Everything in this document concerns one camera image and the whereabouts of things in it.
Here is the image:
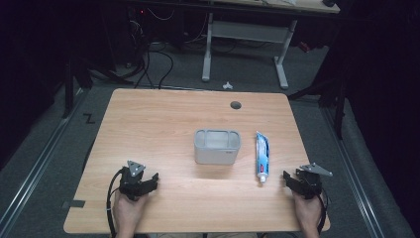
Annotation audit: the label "grey plastic toothbrush holder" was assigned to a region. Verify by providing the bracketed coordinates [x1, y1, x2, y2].
[193, 128, 242, 166]

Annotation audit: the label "metal floor rail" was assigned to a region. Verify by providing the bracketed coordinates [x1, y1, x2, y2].
[0, 88, 87, 234]
[320, 104, 386, 238]

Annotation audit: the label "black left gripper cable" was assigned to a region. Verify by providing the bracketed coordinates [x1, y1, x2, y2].
[105, 168, 128, 238]

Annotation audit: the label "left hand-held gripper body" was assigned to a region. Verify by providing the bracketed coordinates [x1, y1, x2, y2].
[118, 160, 151, 201]

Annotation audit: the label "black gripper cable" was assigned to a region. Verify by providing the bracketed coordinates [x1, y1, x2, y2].
[316, 193, 330, 234]
[105, 168, 128, 238]

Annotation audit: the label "dark tape piece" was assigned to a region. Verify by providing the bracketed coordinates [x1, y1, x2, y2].
[61, 199, 86, 209]

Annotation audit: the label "blue and white toothpaste tube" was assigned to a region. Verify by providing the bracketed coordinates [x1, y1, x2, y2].
[255, 130, 271, 184]

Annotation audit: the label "person's right hand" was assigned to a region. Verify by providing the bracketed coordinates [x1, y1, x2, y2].
[291, 190, 324, 230]

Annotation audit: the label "black floor cables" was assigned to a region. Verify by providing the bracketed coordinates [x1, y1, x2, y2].
[127, 39, 175, 90]

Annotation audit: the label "black metal stand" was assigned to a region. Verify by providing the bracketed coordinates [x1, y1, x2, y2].
[286, 49, 352, 141]
[61, 54, 94, 119]

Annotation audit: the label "wooden desk with white legs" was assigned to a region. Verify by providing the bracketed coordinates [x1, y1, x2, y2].
[128, 0, 341, 90]

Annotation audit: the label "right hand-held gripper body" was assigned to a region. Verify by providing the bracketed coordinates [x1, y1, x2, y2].
[294, 162, 334, 200]

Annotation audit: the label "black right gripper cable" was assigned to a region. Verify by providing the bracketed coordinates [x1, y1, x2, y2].
[316, 193, 330, 234]

